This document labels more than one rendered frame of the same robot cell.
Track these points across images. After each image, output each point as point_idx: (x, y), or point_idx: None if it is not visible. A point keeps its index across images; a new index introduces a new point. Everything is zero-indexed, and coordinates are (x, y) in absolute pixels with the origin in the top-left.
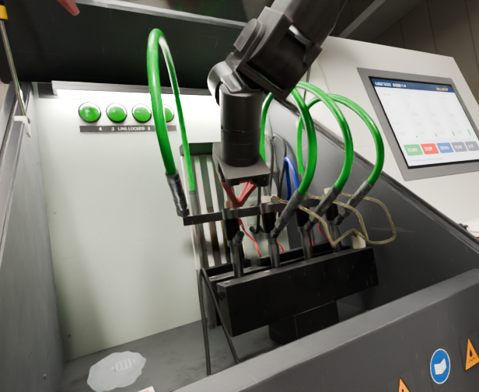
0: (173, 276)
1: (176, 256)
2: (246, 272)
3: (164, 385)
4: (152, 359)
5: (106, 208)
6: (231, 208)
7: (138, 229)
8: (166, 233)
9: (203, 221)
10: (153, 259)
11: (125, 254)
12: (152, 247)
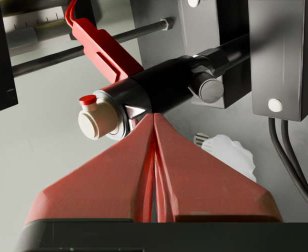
0: (81, 80)
1: (49, 80)
2: (218, 24)
3: (281, 133)
4: (210, 119)
5: None
6: (126, 124)
7: (14, 159)
8: (11, 110)
9: (7, 67)
10: (59, 119)
11: (58, 163)
12: (41, 126)
